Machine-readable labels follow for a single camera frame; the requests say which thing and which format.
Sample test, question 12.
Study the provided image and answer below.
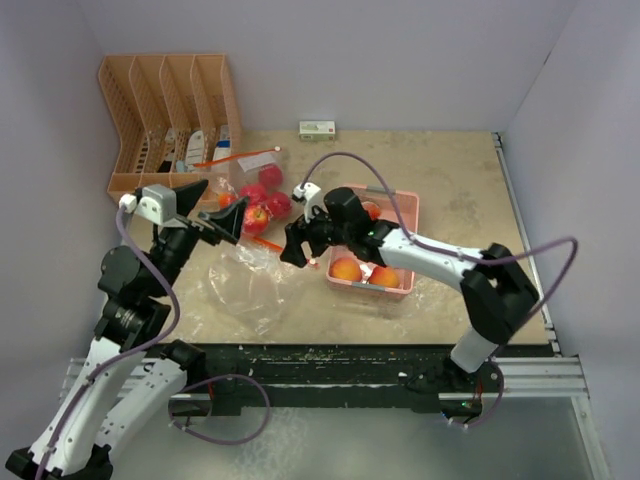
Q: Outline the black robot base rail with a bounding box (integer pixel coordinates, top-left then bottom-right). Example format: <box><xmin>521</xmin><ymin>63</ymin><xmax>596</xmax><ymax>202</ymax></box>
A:
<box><xmin>170</xmin><ymin>344</ymin><xmax>504</xmax><ymax>418</ymax></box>

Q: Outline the blue white box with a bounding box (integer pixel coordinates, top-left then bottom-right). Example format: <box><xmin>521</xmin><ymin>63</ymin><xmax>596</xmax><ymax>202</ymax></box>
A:
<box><xmin>212</xmin><ymin>140</ymin><xmax>232</xmax><ymax>162</ymax></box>

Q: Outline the clear orange-zipper bag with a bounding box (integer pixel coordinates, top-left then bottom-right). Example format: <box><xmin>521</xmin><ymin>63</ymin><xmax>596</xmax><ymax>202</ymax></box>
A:
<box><xmin>208</xmin><ymin>239</ymin><xmax>318</xmax><ymax>336</ymax></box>
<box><xmin>192</xmin><ymin>146</ymin><xmax>293</xmax><ymax>237</ymax></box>

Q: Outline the yellow red pear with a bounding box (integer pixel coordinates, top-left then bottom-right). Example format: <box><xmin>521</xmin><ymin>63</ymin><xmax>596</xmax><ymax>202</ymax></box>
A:
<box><xmin>217</xmin><ymin>193</ymin><xmax>237</xmax><ymax>209</ymax></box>

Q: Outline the red apple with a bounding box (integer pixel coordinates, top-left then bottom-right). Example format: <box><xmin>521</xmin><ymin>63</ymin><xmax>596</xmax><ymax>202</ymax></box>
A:
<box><xmin>242</xmin><ymin>205</ymin><xmax>270</xmax><ymax>237</ymax></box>
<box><xmin>258</xmin><ymin>164</ymin><xmax>283</xmax><ymax>190</ymax></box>

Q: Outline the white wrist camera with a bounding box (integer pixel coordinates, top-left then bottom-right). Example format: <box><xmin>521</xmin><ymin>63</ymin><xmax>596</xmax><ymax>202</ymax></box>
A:
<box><xmin>118</xmin><ymin>184</ymin><xmax>181</xmax><ymax>228</ymax></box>
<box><xmin>292</xmin><ymin>182</ymin><xmax>323</xmax><ymax>223</ymax></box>

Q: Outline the white leaflet package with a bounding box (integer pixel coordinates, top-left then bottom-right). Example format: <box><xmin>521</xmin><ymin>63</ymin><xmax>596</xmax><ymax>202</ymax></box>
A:
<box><xmin>184</xmin><ymin>130</ymin><xmax>205</xmax><ymax>172</ymax></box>

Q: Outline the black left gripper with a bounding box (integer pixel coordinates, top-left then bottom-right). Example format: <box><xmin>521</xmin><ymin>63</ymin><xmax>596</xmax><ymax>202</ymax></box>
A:
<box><xmin>149</xmin><ymin>178</ymin><xmax>247</xmax><ymax>296</ymax></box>

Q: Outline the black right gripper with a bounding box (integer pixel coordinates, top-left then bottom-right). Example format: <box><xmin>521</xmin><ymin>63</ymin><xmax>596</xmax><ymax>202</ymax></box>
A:
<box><xmin>281</xmin><ymin>199</ymin><xmax>354</xmax><ymax>267</ymax></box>

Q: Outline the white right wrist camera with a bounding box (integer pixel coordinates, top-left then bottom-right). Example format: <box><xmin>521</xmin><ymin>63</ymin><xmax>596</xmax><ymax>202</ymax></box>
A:
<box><xmin>292</xmin><ymin>182</ymin><xmax>323</xmax><ymax>223</ymax></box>

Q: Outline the green white small box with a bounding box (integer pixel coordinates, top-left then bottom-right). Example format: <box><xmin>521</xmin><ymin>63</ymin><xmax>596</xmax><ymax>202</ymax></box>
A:
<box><xmin>298</xmin><ymin>120</ymin><xmax>336</xmax><ymax>142</ymax></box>

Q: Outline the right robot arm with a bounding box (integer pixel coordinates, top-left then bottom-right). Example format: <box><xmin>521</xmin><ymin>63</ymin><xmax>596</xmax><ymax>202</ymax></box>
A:
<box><xmin>280</xmin><ymin>183</ymin><xmax>539</xmax><ymax>391</ymax></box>

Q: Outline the peach plastic file organizer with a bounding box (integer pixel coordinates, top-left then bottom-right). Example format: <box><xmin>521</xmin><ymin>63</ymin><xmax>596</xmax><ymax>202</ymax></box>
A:
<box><xmin>98</xmin><ymin>53</ymin><xmax>243</xmax><ymax>200</ymax></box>

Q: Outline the clear orange-zipper top bag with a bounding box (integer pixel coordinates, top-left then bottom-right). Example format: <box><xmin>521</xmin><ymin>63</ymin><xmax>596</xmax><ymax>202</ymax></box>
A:
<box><xmin>192</xmin><ymin>146</ymin><xmax>293</xmax><ymax>237</ymax></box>

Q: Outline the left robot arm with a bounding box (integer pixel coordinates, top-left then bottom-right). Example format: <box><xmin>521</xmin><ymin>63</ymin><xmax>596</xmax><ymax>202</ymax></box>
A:
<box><xmin>5</xmin><ymin>180</ymin><xmax>249</xmax><ymax>479</ymax></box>

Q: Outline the dark red round fruit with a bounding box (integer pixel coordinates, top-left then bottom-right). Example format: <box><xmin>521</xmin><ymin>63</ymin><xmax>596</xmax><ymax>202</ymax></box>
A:
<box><xmin>238</xmin><ymin>183</ymin><xmax>268</xmax><ymax>205</ymax></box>

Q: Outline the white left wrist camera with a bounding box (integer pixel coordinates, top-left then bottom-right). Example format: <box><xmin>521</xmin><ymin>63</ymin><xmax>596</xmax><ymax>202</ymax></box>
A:
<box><xmin>118</xmin><ymin>184</ymin><xmax>181</xmax><ymax>228</ymax></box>

